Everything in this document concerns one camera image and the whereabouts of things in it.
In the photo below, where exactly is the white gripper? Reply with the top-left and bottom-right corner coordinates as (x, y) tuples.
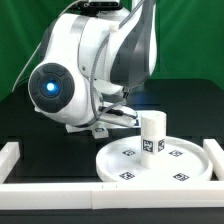
(97, 102), (138, 128)

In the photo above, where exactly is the white round table top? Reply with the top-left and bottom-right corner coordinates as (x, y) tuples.
(96, 136), (213, 183)

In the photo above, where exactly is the white cross table base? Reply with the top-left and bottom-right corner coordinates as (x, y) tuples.
(65, 125), (109, 139)

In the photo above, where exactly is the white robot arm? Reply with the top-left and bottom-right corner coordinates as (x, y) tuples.
(28, 0), (157, 129)

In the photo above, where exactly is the white marker sheet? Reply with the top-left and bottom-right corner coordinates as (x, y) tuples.
(134, 119), (141, 128)

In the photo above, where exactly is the white right fence bar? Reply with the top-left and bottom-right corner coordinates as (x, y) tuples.
(203, 139), (224, 181)

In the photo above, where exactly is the white left fence bar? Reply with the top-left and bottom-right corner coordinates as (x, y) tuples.
(0, 142), (20, 184)

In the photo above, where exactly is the white cable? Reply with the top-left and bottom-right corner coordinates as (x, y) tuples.
(11, 0), (84, 93)

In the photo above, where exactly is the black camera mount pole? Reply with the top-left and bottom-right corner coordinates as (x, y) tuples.
(80, 0), (122, 16)

